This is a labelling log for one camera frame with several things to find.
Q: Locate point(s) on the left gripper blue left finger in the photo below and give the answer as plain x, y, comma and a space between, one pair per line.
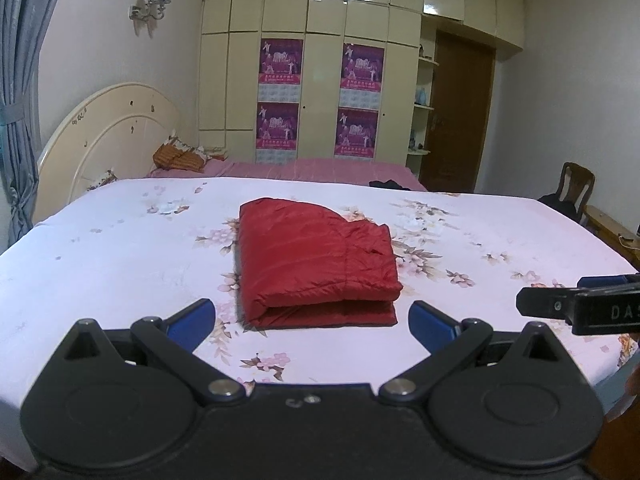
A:
170, 343

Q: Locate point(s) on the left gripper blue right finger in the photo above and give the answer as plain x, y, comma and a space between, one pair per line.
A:
452, 345

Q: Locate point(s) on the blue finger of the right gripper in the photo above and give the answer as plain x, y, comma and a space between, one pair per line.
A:
541, 302
604, 281

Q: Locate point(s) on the red down jacket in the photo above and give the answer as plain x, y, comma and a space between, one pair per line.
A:
305, 266

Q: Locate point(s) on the wooden side table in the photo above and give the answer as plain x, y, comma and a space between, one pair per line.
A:
613, 234

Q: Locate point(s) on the brown wooden chair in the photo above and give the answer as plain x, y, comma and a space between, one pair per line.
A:
573, 192

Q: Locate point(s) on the floral white bed sheet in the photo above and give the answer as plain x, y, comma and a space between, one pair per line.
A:
153, 246

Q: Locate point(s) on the black garment on bed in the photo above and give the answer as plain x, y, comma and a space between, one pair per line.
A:
388, 185

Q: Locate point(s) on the pink checked bedspread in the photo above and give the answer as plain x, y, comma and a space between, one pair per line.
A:
322, 170

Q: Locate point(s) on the cream round headboard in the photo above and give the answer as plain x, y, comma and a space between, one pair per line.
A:
114, 131

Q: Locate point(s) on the lower right purple poster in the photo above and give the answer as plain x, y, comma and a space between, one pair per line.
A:
355, 133

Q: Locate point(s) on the purple poster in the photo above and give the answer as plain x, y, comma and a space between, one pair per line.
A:
362, 67
276, 126
355, 133
281, 61

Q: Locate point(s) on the lower left purple poster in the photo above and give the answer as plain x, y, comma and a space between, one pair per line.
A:
276, 126

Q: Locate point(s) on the brown wooden door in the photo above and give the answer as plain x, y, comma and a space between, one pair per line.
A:
461, 100

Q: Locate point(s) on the upper right purple poster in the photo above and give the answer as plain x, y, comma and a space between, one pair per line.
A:
362, 67

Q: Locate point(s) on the upper left purple poster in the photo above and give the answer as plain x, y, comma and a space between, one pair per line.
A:
281, 61

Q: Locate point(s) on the cream built-in wardrobe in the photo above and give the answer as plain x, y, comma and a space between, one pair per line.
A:
230, 53

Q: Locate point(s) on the grey blue curtain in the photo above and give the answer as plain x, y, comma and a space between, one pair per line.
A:
24, 24

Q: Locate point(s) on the silver wall lamp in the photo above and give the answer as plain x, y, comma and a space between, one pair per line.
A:
146, 10

